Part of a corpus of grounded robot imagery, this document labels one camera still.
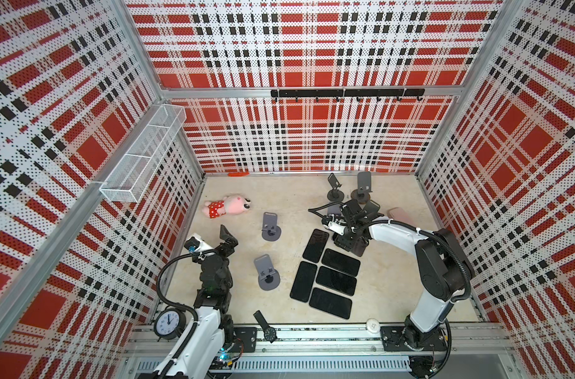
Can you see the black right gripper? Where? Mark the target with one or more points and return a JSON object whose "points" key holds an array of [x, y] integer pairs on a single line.
{"points": [[343, 242]]}

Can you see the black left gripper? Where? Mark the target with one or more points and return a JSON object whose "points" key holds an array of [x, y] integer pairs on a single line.
{"points": [[226, 249]]}

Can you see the black phone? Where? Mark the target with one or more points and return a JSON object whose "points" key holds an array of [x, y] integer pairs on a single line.
{"points": [[315, 246], [341, 262], [303, 283]]}

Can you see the black smartphone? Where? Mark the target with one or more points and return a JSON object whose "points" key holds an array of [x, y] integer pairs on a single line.
{"points": [[330, 303]]}

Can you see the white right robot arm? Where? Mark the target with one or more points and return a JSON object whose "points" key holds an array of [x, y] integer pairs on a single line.
{"points": [[444, 269]]}

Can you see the grey stand near left arm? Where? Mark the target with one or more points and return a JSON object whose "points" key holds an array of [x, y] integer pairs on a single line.
{"points": [[271, 232]]}

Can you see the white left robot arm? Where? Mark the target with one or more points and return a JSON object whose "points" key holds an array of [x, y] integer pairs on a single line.
{"points": [[206, 328]]}

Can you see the grey stand far left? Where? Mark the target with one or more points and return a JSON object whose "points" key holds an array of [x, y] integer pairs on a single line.
{"points": [[335, 194]]}

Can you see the wooden base phone stand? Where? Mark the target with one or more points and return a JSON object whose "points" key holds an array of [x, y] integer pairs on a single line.
{"points": [[362, 193]]}

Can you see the grey stand front left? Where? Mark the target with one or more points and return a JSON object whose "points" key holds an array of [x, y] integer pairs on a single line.
{"points": [[268, 277]]}

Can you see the pink plush toy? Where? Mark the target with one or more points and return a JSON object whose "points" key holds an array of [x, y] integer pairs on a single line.
{"points": [[232, 205]]}

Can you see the pink glasses case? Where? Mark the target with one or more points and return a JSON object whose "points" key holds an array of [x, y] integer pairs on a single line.
{"points": [[399, 214]]}

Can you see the round dial gauge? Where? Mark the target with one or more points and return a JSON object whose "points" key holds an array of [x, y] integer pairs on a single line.
{"points": [[170, 324]]}

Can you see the white round knob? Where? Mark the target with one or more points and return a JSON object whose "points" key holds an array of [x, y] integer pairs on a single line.
{"points": [[373, 326]]}

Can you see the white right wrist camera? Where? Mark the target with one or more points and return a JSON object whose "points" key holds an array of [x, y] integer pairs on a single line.
{"points": [[334, 225]]}

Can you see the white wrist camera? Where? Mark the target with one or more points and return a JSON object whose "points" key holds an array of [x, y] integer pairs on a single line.
{"points": [[196, 245], [334, 225]]}

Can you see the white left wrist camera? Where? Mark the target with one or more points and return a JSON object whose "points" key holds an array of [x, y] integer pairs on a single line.
{"points": [[196, 245]]}

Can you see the white wire mesh basket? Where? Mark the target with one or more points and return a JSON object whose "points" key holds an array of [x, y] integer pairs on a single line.
{"points": [[130, 178]]}

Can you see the black hook rail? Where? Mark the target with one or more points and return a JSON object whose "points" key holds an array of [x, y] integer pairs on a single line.
{"points": [[397, 93]]}

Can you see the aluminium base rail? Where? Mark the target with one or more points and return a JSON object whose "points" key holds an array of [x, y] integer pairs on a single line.
{"points": [[475, 350]]}

